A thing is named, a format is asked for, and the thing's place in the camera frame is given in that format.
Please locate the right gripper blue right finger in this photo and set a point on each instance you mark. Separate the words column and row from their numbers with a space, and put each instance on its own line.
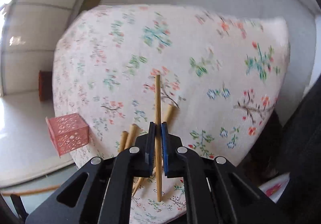
column 173, row 165

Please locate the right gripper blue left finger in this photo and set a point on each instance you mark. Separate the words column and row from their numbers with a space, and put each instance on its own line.
column 144, row 160

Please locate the curved bamboo chopstick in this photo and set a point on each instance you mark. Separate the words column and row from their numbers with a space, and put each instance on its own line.
column 140, row 182

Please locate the pink perforated utensil holder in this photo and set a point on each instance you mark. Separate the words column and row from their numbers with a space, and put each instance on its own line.
column 68, row 132

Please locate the floral tablecloth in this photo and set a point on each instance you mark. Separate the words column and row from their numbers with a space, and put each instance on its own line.
column 222, row 74

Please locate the red-lined brown trash bin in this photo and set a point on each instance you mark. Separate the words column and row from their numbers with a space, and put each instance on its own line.
column 45, row 85

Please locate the white lower cabinets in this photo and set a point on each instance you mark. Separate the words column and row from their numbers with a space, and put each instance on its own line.
column 30, row 30

